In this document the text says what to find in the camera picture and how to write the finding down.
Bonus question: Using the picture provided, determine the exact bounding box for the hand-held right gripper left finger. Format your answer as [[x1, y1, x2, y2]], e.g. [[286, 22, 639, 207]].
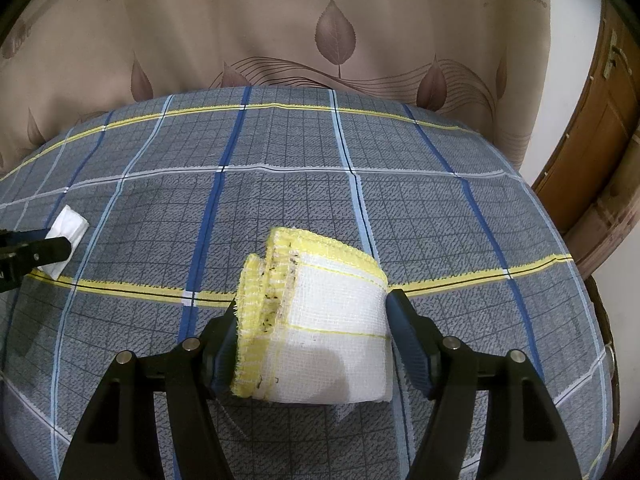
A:
[[57, 300, 241, 480]]

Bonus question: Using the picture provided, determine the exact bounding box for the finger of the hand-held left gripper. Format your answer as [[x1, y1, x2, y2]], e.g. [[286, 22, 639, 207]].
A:
[[0, 236, 73, 293], [0, 229, 51, 246]]

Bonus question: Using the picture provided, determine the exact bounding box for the metal door hinge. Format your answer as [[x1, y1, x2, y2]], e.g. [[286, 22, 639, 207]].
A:
[[602, 30, 626, 81]]

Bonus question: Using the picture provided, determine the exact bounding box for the wooden door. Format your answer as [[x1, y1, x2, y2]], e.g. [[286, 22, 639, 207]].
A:
[[530, 0, 640, 281]]

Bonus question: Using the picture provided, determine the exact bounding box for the beige leaf-print curtain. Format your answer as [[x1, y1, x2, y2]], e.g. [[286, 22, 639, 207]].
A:
[[0, 0, 551, 171]]

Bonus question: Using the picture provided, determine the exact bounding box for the grey plaid bed sheet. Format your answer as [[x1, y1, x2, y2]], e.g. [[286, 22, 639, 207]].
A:
[[0, 85, 616, 480]]

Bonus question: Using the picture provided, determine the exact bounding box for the wooden bed frame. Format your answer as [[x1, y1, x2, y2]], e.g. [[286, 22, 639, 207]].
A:
[[582, 272, 632, 441]]

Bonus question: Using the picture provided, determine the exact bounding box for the yellow-trimmed white cloth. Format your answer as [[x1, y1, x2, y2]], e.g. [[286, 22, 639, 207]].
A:
[[230, 226, 395, 405]]

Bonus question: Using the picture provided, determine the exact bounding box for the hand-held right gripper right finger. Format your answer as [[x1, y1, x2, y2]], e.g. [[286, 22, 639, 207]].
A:
[[386, 287, 583, 480]]

